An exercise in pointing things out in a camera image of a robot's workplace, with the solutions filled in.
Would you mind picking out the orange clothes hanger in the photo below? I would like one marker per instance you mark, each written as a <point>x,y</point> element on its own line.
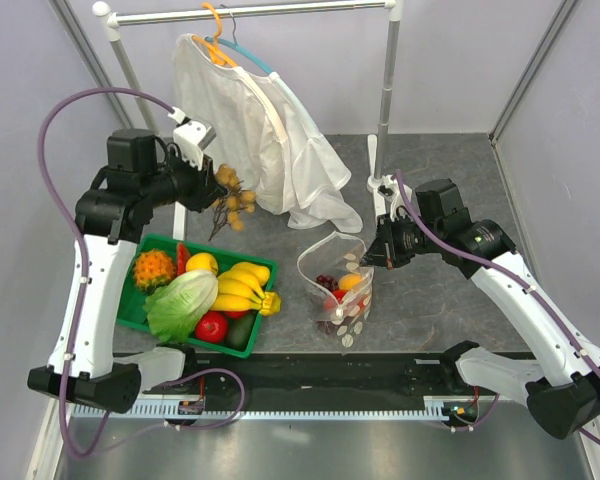
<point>215,53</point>

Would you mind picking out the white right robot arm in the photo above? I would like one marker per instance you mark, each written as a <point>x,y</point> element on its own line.
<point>560,387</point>

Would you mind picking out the dark green avocado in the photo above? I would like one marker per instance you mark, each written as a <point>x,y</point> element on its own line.
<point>239,332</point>

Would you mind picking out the teal clothes hanger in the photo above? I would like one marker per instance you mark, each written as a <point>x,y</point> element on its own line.
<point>264,67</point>

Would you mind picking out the grey slotted cable duct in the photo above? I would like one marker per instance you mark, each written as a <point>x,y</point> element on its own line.
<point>163,409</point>

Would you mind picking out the red yellow mango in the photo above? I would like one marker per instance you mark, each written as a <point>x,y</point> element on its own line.
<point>350,309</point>

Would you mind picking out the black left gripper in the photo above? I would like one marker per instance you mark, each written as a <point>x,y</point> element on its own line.
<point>206,187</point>

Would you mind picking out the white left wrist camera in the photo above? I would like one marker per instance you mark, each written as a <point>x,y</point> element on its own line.
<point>192,137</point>

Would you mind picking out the red tomato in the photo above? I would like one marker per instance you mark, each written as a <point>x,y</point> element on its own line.
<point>212,328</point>

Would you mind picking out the yellow lemon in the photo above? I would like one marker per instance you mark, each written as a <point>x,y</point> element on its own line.
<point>202,261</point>

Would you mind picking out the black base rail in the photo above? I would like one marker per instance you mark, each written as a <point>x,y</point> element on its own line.
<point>320,382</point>

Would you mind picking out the green lettuce head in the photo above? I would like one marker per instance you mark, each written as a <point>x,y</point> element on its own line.
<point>173,311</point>

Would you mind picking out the brown longan bunch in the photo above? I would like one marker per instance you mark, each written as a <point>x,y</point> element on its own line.
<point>228,208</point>

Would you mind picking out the yellow banana bunch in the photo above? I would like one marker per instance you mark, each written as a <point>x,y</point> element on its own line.
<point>242,288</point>

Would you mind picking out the purple grape bunch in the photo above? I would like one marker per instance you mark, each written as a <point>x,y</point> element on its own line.
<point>323,325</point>

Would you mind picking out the clear dotted zip top bag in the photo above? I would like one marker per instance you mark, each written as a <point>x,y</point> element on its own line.
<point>336,255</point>

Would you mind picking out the orange spiky fruit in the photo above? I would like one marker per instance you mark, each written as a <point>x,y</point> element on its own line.
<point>153,269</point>

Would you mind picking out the green plastic basket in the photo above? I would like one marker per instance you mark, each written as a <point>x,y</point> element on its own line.
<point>132,315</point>

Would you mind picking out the red chili pepper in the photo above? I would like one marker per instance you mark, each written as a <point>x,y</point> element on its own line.
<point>182,257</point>

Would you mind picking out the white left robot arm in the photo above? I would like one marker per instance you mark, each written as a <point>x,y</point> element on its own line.
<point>142,173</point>

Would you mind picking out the white hanging shirt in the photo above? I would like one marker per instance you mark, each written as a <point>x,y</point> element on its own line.
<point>266,134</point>

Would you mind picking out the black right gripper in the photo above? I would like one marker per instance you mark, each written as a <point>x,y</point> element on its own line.
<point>384,251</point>

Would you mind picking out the orange peach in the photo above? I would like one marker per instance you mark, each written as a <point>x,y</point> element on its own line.
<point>349,281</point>

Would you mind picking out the silver clothes rack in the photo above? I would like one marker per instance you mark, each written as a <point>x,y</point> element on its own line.
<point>377,144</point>

